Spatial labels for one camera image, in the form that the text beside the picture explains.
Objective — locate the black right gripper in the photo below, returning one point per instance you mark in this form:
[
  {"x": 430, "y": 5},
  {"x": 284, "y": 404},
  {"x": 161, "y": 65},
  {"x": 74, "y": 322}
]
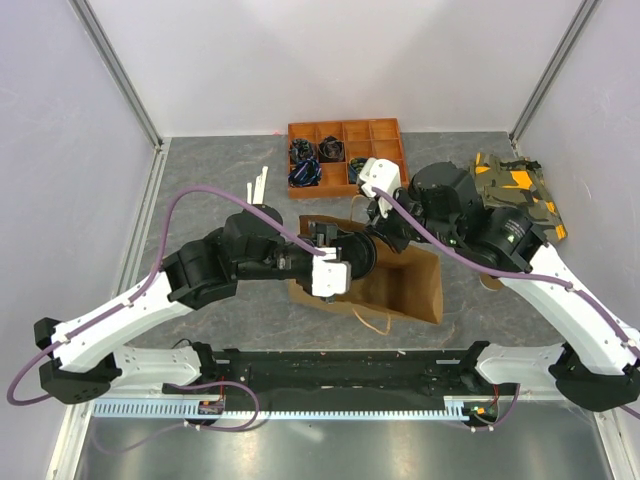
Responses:
[{"x": 383, "y": 227}]

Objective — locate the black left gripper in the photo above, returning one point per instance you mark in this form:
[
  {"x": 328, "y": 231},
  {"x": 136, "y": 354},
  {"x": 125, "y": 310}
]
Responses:
[{"x": 323, "y": 235}]

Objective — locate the brown paper bag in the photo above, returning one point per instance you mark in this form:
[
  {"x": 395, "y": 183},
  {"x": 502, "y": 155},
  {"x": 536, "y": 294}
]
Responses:
[{"x": 401, "y": 286}]

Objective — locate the black plastic cup lid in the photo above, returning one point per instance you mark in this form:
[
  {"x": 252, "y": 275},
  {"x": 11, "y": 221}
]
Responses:
[{"x": 361, "y": 253}]

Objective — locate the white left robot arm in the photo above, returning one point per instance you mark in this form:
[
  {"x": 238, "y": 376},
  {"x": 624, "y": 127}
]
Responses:
[{"x": 91, "y": 354}]

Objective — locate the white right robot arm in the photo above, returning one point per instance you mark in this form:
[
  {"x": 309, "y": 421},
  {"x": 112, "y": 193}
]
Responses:
[{"x": 596, "y": 366}]

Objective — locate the blue striped cup sleeve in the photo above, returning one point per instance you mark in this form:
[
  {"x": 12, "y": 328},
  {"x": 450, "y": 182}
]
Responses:
[{"x": 306, "y": 173}]

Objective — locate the green yellow cup sleeve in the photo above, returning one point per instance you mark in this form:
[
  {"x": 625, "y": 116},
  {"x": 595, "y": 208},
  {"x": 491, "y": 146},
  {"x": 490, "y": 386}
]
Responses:
[{"x": 355, "y": 166}]

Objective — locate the brown black cup sleeve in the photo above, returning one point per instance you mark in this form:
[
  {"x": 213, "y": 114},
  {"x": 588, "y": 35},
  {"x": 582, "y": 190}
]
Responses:
[{"x": 331, "y": 150}]

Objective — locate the dark patterned cup sleeve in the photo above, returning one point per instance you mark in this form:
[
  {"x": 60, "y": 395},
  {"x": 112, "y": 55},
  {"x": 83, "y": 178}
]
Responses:
[{"x": 301, "y": 149}]

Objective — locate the orange compartment tray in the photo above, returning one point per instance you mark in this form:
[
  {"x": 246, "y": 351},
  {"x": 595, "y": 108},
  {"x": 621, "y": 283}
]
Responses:
[{"x": 378, "y": 137}]

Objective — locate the stack of paper cups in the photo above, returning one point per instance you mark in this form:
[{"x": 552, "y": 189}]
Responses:
[{"x": 490, "y": 283}]

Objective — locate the camouflage cloth bag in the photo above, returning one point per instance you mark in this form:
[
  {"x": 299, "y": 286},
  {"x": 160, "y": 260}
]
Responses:
[{"x": 518, "y": 183}]

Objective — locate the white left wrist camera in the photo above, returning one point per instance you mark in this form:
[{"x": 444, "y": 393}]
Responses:
[{"x": 330, "y": 274}]

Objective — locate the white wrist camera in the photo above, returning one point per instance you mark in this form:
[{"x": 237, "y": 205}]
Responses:
[
  {"x": 330, "y": 274},
  {"x": 378, "y": 180}
]

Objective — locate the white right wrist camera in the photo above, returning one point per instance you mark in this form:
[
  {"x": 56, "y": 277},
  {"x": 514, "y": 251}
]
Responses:
[{"x": 378, "y": 180}]

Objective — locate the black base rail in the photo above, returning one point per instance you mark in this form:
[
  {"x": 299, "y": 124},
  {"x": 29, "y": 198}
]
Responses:
[{"x": 344, "y": 381}]

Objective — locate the slotted cable duct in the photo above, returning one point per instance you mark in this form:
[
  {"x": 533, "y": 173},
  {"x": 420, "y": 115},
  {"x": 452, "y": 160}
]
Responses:
[{"x": 197, "y": 410}]

